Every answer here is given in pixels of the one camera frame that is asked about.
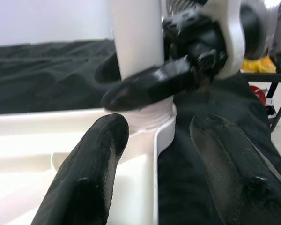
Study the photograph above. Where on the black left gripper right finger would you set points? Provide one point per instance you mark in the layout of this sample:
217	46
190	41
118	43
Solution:
243	178

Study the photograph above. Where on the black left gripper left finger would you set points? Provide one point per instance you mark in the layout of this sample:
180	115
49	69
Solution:
84	178

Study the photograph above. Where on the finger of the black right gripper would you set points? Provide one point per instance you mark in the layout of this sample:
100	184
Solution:
107	70
150	86

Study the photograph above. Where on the white plastic table leg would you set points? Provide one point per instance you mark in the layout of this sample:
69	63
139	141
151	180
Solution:
138	35

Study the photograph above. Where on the white plastic table top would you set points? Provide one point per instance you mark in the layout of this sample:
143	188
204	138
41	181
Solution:
25	145

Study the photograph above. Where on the yellow plastic bag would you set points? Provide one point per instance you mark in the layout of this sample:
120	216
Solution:
260	65

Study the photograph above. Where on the black cloth table cover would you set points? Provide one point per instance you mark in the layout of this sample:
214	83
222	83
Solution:
37	70

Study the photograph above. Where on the red round object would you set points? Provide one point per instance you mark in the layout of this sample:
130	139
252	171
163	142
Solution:
258	92

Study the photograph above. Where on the black metal rack frame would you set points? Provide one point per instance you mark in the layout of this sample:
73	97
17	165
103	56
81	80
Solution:
278	77

